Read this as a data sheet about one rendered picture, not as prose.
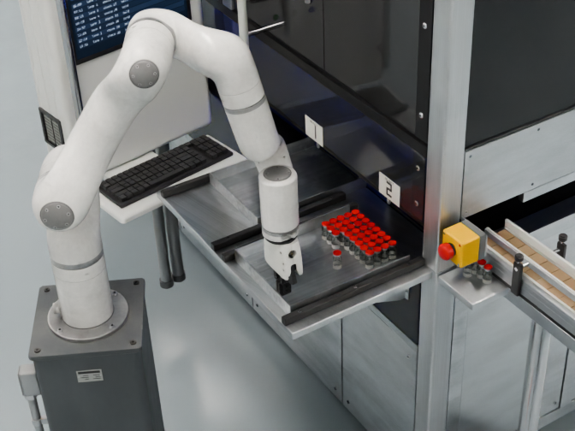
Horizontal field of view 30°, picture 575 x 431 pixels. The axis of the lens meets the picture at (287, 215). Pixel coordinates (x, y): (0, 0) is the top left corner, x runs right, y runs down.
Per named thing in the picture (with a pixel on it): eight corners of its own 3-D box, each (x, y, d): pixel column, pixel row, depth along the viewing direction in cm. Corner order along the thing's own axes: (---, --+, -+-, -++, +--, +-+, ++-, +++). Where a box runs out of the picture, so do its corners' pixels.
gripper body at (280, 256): (306, 235, 238) (308, 274, 245) (282, 213, 245) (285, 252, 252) (277, 246, 235) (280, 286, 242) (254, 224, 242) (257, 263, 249)
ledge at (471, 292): (482, 262, 265) (483, 256, 263) (518, 289, 255) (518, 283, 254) (437, 281, 259) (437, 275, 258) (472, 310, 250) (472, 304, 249)
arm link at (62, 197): (80, 206, 241) (70, 250, 228) (31, 183, 238) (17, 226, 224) (187, 32, 217) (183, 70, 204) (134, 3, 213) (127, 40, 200)
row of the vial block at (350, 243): (334, 231, 274) (334, 216, 271) (376, 267, 261) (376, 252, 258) (327, 234, 273) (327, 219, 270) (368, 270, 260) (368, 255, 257)
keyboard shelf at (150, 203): (192, 130, 337) (192, 123, 336) (249, 165, 320) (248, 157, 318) (69, 185, 314) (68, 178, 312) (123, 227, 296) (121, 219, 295)
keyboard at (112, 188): (204, 138, 328) (204, 131, 327) (234, 155, 319) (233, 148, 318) (94, 189, 307) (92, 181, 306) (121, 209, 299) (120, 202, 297)
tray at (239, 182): (314, 144, 308) (313, 134, 306) (366, 186, 290) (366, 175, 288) (210, 183, 294) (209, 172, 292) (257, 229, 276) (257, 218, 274)
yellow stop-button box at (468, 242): (465, 243, 255) (466, 218, 251) (484, 258, 250) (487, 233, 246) (439, 254, 252) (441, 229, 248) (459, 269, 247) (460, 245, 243)
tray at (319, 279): (348, 215, 279) (348, 203, 277) (409, 266, 261) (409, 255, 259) (235, 260, 266) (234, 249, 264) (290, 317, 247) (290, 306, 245)
